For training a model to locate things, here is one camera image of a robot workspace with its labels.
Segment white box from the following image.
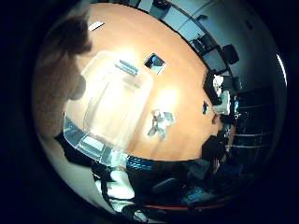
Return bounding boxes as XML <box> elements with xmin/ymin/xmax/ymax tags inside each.
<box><xmin>212</xmin><ymin>91</ymin><xmax>233</xmax><ymax>117</ymax></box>

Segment grey office chair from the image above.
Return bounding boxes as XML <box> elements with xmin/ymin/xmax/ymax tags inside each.
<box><xmin>151</xmin><ymin>176</ymin><xmax>179</xmax><ymax>195</ymax></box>

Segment black bag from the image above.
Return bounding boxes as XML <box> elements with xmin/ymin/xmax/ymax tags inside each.
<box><xmin>203</xmin><ymin>70</ymin><xmax>224</xmax><ymax>106</ymax></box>

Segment clear plastic container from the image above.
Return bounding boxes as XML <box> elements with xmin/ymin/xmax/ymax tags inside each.
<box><xmin>63</xmin><ymin>50</ymin><xmax>156</xmax><ymax>163</ymax></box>

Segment black office chair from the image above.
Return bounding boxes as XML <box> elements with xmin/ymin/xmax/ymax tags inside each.
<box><xmin>151</xmin><ymin>0</ymin><xmax>172</xmax><ymax>11</ymax></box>
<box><xmin>192</xmin><ymin>33</ymin><xmax>220</xmax><ymax>58</ymax></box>
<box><xmin>221</xmin><ymin>43</ymin><xmax>241</xmax><ymax>66</ymax></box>

